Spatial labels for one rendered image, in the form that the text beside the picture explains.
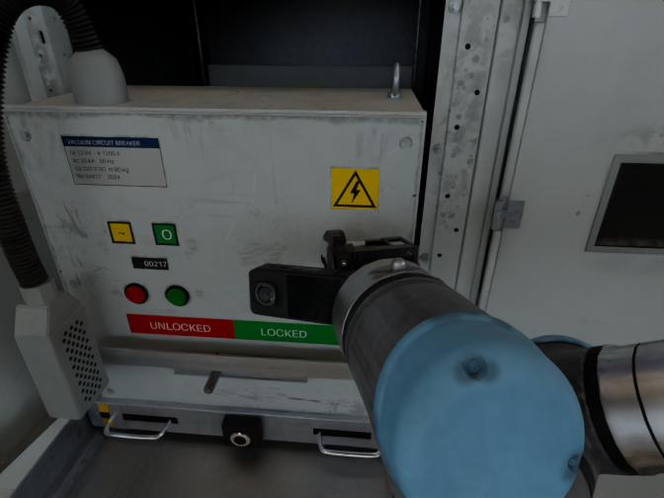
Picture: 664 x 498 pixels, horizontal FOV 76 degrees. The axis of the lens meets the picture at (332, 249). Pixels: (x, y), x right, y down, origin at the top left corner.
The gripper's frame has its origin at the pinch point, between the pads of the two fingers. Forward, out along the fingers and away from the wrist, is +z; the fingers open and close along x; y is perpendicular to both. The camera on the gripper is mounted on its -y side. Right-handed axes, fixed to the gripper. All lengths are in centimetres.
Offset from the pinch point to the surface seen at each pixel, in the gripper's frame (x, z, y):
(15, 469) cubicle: -67, 59, -78
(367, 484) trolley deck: -38.0, 3.5, 5.5
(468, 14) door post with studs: 29.7, 7.7, 22.3
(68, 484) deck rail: -36, 11, -40
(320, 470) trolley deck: -37.1, 6.9, -1.3
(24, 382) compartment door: -24, 23, -50
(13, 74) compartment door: 26, 25, -43
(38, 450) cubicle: -59, 54, -69
